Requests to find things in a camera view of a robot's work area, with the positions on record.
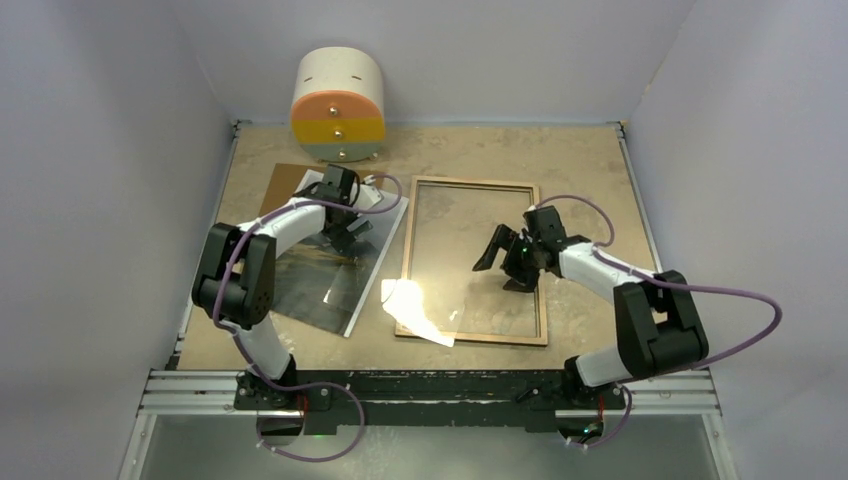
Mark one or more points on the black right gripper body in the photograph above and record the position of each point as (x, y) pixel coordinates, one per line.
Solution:
(522, 253)

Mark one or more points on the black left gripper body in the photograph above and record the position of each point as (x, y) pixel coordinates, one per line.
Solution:
(339, 235)

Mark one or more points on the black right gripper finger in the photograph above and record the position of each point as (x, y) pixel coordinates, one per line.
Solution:
(501, 239)
(523, 277)

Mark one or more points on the wooden picture frame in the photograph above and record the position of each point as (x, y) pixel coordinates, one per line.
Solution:
(472, 258)

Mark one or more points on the mountain landscape photo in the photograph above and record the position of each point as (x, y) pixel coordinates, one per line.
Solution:
(317, 286)

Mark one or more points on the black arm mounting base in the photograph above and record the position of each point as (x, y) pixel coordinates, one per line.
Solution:
(538, 401)

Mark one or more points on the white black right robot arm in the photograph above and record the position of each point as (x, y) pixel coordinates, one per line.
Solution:
(657, 325)

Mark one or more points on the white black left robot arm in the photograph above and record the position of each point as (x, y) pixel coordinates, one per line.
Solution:
(235, 280)

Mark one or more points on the brown cardboard backing board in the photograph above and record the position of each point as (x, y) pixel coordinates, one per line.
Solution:
(285, 180)

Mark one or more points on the round pastel drawer cabinet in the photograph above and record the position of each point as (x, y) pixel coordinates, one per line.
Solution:
(337, 111)

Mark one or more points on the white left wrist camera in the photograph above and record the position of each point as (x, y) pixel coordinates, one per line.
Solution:
(367, 197)

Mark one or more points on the aluminium rail frame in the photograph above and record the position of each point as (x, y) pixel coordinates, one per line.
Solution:
(187, 428)

